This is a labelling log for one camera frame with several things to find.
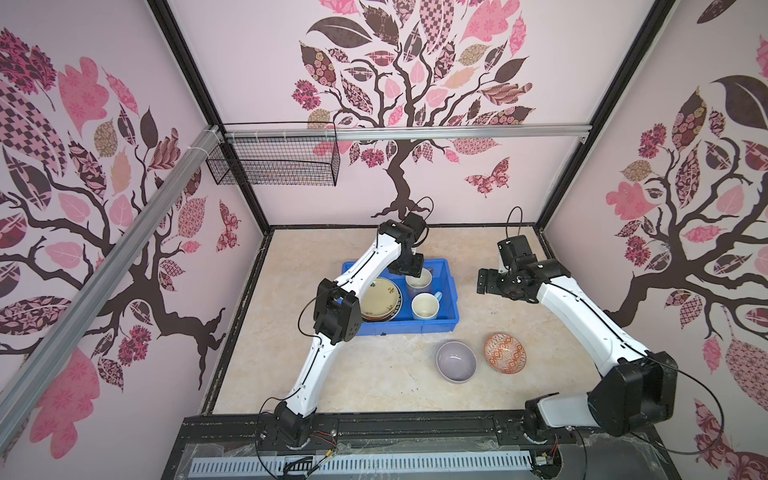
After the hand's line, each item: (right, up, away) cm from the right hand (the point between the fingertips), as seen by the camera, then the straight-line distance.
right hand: (493, 282), depth 84 cm
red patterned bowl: (+4, -21, +2) cm, 22 cm away
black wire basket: (-61, +41, +11) cm, 74 cm away
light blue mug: (-19, -8, +6) cm, 22 cm away
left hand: (-24, +2, +9) cm, 25 cm away
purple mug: (-19, -2, +13) cm, 23 cm away
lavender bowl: (-11, -23, 0) cm, 26 cm away
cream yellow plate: (-32, -8, +11) cm, 35 cm away
